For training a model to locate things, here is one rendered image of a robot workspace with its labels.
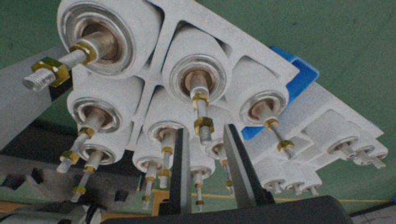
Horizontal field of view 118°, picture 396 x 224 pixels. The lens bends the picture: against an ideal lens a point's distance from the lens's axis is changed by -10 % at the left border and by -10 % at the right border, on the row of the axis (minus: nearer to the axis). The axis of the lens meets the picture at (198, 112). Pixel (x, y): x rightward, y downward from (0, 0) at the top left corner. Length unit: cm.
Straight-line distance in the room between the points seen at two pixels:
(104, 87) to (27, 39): 39
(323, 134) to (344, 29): 33
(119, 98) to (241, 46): 21
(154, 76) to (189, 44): 11
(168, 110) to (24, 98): 26
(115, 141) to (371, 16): 77
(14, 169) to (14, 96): 41
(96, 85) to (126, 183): 46
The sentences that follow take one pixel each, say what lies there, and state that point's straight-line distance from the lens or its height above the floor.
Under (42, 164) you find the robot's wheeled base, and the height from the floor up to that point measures 18.
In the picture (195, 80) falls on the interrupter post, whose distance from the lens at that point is 17.
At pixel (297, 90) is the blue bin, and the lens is 48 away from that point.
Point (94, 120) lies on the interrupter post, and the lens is 24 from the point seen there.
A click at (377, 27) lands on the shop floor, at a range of 72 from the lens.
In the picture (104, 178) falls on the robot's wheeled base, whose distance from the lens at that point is 64.
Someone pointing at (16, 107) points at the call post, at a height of 23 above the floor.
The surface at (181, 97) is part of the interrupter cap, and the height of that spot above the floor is 25.
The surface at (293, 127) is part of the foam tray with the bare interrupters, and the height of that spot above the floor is 17.
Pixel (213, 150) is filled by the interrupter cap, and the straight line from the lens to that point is 30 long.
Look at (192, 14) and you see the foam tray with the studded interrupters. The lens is 23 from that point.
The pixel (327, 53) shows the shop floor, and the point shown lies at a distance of 63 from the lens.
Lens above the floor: 41
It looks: 49 degrees down
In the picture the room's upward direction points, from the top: 174 degrees clockwise
